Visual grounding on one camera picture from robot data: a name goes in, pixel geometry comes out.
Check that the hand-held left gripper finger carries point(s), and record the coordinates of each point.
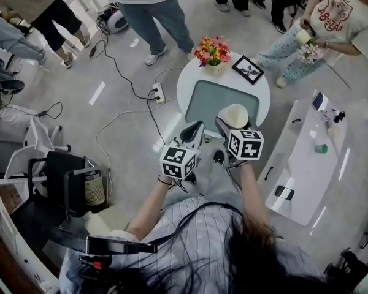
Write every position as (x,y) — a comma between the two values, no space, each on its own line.
(187,133)
(199,138)

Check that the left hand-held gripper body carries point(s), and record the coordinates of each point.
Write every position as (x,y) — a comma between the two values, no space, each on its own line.
(179,162)

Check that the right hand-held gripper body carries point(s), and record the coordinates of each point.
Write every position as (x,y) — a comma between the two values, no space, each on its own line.
(245,145)

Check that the white mug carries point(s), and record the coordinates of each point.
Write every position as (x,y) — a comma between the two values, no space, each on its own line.
(236,116)

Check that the green-grey tray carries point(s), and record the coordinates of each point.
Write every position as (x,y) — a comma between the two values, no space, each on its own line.
(208,103)

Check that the person's left forearm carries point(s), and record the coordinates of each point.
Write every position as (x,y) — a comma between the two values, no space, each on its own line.
(150,207)

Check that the person's right forearm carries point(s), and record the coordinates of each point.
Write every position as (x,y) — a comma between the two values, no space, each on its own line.
(253,188)

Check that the small green cup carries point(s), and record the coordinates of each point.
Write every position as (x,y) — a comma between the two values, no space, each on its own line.
(321,149)

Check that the person's left black shoe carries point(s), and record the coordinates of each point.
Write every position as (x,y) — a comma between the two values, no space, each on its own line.
(190,179)

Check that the person's black shoe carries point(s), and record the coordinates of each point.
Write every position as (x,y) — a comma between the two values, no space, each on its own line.
(219,158)
(190,179)

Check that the black wrist band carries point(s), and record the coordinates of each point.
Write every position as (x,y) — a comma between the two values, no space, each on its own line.
(164,182)

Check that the person's right black shoe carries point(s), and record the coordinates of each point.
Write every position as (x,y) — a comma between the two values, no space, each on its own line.
(219,158)

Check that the person's light jeans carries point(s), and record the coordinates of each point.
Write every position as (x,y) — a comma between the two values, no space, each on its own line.
(214,182)

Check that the round white side table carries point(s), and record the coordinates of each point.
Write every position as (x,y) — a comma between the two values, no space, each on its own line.
(263,84)

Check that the white power strip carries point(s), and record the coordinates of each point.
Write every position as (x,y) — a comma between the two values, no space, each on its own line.
(159,92)

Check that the black smartphone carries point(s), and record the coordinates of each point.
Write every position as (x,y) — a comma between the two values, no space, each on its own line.
(284,192)

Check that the person's striped shirt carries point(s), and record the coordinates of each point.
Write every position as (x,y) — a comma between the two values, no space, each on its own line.
(196,225)

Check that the white marble cabinet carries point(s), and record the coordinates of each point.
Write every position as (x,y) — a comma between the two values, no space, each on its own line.
(306,179)

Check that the small dark-screen device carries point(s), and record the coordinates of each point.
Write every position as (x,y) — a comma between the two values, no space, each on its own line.
(319,100)

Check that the colourful flowers in white pot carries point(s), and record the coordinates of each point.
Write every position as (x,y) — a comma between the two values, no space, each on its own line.
(213,52)

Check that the small cream jar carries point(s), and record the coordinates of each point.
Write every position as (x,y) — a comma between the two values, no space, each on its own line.
(334,132)

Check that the small black gadget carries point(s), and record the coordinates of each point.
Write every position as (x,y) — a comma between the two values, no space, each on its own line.
(339,116)

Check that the wicker basket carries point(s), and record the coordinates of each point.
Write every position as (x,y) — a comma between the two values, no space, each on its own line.
(95,190)

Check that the pink flower bouquet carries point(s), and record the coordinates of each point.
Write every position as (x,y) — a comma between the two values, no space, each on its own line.
(309,52)

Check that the beige trash bin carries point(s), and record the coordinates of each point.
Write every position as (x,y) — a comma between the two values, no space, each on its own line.
(95,223)

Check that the black office chair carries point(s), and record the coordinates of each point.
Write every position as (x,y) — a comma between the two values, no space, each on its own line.
(70,179)

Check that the white round floor device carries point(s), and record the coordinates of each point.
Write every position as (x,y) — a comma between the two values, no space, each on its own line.
(116,21)

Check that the black device with red button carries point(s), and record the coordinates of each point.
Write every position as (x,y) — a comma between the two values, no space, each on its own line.
(96,266)

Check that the white mesh chair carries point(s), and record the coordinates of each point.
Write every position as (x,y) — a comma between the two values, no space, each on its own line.
(40,136)

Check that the white curved desk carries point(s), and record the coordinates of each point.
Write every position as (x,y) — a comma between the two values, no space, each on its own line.
(6,225)

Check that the black picture frame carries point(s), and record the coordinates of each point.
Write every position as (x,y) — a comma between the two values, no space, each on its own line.
(247,70)

